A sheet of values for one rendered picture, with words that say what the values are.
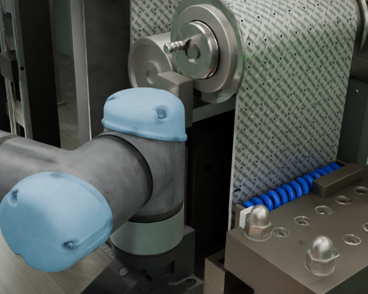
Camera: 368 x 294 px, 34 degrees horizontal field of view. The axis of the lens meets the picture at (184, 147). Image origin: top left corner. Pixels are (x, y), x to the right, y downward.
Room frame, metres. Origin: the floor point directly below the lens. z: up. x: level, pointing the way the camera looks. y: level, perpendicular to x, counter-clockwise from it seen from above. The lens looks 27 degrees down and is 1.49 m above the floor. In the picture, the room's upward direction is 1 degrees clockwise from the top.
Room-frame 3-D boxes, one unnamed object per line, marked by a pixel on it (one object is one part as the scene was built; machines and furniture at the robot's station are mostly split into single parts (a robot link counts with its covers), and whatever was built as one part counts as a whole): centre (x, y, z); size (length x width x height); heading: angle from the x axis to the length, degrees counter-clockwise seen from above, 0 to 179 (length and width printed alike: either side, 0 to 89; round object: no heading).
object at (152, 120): (0.50, 0.04, 1.23); 0.09 x 0.08 x 0.11; 151
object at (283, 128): (0.79, -0.16, 1.12); 0.23 x 0.01 x 0.18; 130
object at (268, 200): (0.77, -0.17, 1.03); 0.21 x 0.04 x 0.03; 130
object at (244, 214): (0.67, -0.09, 1.04); 0.02 x 0.01 x 0.02; 130
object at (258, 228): (0.65, -0.10, 1.05); 0.04 x 0.04 x 0.04
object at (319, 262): (0.59, -0.17, 1.05); 0.04 x 0.04 x 0.04
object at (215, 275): (0.79, -0.16, 0.92); 0.28 x 0.04 x 0.04; 130
